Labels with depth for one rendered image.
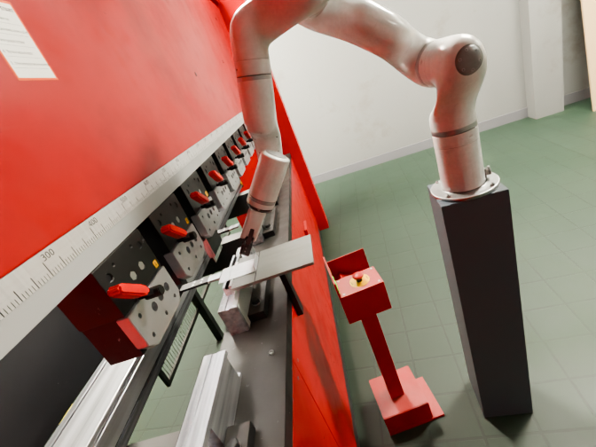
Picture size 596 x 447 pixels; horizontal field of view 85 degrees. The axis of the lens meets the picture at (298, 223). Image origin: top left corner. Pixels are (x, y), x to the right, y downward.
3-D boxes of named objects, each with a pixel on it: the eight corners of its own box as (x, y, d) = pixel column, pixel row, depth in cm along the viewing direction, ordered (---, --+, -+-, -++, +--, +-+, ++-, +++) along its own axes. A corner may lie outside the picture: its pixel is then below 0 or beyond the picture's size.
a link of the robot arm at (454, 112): (462, 119, 97) (449, 33, 88) (504, 125, 80) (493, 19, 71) (424, 134, 98) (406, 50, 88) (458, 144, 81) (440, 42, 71)
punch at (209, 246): (218, 262, 97) (204, 235, 93) (213, 263, 97) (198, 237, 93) (224, 246, 106) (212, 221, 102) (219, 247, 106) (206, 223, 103)
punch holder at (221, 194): (224, 211, 106) (201, 165, 100) (201, 220, 108) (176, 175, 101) (232, 196, 120) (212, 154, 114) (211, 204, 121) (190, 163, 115)
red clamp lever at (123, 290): (121, 280, 44) (164, 284, 54) (95, 289, 45) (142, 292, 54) (122, 294, 44) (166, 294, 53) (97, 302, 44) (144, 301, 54)
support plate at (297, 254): (314, 264, 93) (313, 262, 93) (231, 292, 97) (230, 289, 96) (310, 236, 110) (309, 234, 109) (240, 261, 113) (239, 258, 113)
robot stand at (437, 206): (512, 373, 144) (483, 168, 105) (533, 412, 128) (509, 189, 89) (469, 379, 149) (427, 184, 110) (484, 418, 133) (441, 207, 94)
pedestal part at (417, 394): (444, 415, 139) (439, 397, 134) (390, 435, 140) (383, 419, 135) (422, 378, 158) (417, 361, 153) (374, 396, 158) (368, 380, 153)
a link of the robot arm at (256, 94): (244, 78, 93) (260, 180, 105) (232, 77, 78) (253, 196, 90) (275, 74, 92) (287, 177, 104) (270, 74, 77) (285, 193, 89)
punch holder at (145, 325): (154, 353, 52) (93, 272, 45) (109, 367, 53) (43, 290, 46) (183, 295, 65) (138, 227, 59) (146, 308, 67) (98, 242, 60)
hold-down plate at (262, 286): (267, 317, 99) (263, 310, 97) (251, 323, 99) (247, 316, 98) (272, 265, 126) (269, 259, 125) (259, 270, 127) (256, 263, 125)
